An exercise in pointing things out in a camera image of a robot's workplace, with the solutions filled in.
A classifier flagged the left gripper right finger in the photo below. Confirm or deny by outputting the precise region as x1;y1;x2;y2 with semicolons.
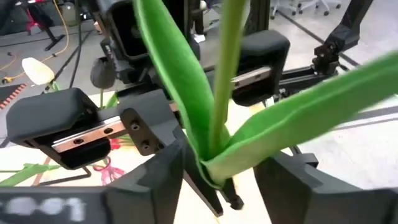
254;152;379;224

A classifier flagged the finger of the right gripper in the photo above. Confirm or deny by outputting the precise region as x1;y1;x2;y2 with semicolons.
119;90;224;218
221;179;245;210

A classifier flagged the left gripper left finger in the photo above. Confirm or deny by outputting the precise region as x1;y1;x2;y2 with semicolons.
105;141;184;224

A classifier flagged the cream artificial tulip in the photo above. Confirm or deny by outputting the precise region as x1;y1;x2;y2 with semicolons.
21;56;62;94

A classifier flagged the dark red artificial tulip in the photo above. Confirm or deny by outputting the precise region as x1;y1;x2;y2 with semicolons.
132;0;398;190

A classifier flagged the wooden shelf with black legs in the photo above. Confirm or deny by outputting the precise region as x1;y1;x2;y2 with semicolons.
39;166;93;187

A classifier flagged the black hazard-striped floor mat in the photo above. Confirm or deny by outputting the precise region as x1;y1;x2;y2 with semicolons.
0;82;28;111

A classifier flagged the pink glass vase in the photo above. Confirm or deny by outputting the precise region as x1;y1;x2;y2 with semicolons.
92;155;126;187

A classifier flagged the yellow floor cable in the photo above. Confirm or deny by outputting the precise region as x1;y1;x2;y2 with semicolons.
0;0;70;85

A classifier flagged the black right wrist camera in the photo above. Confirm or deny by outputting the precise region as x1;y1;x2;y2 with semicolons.
105;0;150;62

